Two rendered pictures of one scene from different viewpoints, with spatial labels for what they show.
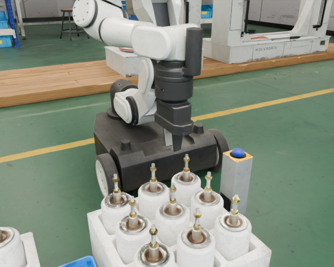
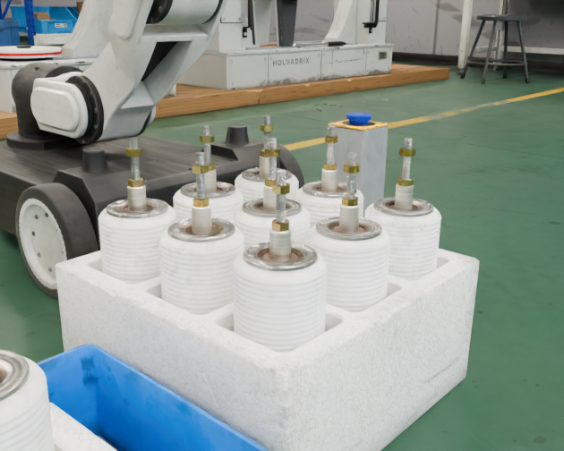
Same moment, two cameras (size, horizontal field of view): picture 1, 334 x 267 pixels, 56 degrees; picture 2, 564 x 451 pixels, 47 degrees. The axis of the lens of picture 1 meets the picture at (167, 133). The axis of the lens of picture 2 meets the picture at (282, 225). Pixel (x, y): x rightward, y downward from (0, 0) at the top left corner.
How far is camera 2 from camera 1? 41 cm
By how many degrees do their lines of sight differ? 20
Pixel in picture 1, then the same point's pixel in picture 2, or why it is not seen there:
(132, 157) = (115, 181)
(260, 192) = not seen: hidden behind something
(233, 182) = (359, 178)
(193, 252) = (357, 246)
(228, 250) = (405, 261)
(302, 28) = (346, 29)
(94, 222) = (83, 272)
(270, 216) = not seen: hidden behind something
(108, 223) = (126, 259)
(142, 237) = (233, 245)
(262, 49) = (285, 63)
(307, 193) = (460, 238)
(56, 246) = not seen: outside the picture
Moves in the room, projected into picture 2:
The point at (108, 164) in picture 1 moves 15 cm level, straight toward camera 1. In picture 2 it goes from (62, 197) to (89, 222)
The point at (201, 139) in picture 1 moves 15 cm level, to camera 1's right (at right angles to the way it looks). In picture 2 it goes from (248, 152) to (314, 148)
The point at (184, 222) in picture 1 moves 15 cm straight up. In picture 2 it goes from (305, 221) to (308, 97)
